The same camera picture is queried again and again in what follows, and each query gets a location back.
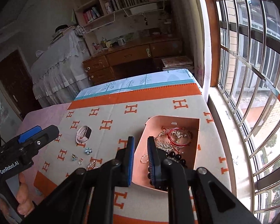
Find black bead bracelet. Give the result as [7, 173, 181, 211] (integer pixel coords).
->
[147, 151, 189, 191]

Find red string bracelet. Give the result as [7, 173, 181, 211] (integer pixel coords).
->
[162, 126, 193, 149]

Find pink bedsheet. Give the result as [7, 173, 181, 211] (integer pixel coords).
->
[16, 103, 70, 204]

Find pearl hair clip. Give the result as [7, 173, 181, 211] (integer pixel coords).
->
[86, 159, 97, 171]

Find pink smart watch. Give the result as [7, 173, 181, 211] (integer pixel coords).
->
[76, 125, 92, 144]

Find small silver brooch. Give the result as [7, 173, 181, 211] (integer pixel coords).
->
[71, 154, 78, 161]

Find orange H pattern blanket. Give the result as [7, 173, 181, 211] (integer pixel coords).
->
[34, 83, 231, 223]

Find white lace covered furniture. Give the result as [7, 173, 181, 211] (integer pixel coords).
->
[30, 30, 90, 108]

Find dark wooden door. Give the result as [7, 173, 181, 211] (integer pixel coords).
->
[0, 50, 41, 118]

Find pink storage tray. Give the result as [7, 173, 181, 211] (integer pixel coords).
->
[132, 115, 200, 188]

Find blue patterned bedsheet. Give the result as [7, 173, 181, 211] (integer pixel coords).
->
[75, 69, 202, 101]

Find white mug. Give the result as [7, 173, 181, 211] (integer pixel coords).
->
[117, 38, 126, 46]

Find wooden desk with drawers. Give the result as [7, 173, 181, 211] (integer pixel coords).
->
[83, 35, 183, 85]

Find stack of books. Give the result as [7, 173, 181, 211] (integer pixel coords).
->
[162, 56, 194, 73]

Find metal window grille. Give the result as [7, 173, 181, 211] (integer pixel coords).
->
[215, 0, 280, 223]

